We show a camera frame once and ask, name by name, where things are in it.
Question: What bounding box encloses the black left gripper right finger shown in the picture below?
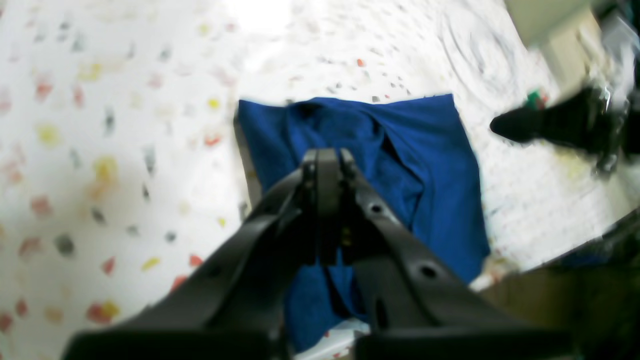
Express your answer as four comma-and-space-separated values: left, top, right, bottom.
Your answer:
340, 149, 576, 360

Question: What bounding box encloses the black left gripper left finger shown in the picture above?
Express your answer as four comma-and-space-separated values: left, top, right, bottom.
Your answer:
62, 149, 342, 360

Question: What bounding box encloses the dark blue t-shirt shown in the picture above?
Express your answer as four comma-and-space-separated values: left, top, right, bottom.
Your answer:
235, 94, 492, 353

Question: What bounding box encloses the terrazzo patterned tablecloth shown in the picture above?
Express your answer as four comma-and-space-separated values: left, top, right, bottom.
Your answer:
0, 0, 639, 360

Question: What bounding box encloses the green object at table edge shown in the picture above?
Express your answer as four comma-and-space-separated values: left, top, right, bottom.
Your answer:
525, 88, 549, 110

